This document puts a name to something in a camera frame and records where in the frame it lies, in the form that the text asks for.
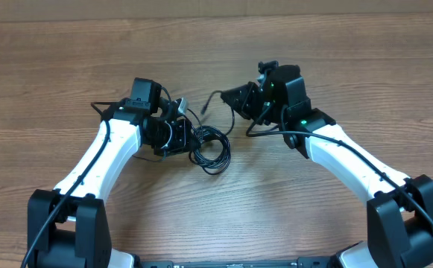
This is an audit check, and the black cable bundle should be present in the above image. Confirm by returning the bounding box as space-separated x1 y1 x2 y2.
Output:
132 89 238 176

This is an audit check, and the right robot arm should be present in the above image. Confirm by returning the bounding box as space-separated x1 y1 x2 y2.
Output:
221 61 433 267

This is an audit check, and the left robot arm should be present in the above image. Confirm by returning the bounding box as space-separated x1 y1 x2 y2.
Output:
22 78 196 267

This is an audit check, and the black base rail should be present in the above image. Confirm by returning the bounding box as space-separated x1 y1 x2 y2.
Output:
69 255 402 268

